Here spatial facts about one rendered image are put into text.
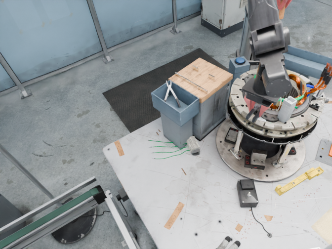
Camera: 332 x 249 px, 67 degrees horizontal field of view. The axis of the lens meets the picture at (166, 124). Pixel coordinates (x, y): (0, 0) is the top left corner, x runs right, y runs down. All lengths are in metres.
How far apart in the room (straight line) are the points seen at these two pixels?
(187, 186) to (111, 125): 1.46
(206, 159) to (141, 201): 0.34
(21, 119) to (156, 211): 2.10
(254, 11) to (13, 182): 2.20
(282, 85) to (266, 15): 0.16
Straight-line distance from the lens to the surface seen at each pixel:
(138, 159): 1.17
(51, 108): 2.83
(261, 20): 0.63
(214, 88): 1.03
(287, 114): 0.88
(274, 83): 0.63
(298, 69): 1.24
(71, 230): 1.99
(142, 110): 2.44
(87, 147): 2.32
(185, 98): 1.06
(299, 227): 1.09
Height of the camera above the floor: 1.75
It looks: 50 degrees down
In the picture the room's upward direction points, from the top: 7 degrees counter-clockwise
